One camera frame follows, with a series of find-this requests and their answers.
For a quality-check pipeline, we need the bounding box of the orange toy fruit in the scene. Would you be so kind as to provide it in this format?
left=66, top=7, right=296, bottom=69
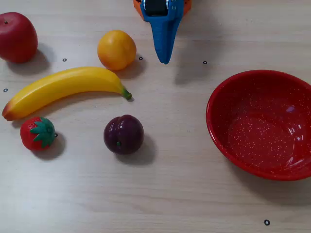
left=97, top=30, right=137, bottom=71

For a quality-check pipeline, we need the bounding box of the red toy strawberry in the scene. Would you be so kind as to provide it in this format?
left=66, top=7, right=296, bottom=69
left=20, top=116, right=56, bottom=151

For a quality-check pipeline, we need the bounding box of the purple toy plum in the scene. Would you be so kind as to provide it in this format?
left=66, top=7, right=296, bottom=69
left=103, top=114, right=145, bottom=155

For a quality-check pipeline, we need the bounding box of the yellow toy banana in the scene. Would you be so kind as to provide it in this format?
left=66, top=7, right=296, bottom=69
left=1, top=67, right=133, bottom=121

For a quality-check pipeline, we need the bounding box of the red toy apple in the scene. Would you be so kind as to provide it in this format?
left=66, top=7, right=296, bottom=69
left=0, top=12, right=39, bottom=64

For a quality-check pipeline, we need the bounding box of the red speckled enamel bowl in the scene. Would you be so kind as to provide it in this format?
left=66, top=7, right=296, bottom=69
left=206, top=69, right=311, bottom=182

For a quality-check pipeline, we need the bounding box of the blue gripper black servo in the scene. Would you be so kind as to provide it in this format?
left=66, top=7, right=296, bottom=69
left=140, top=0, right=183, bottom=65

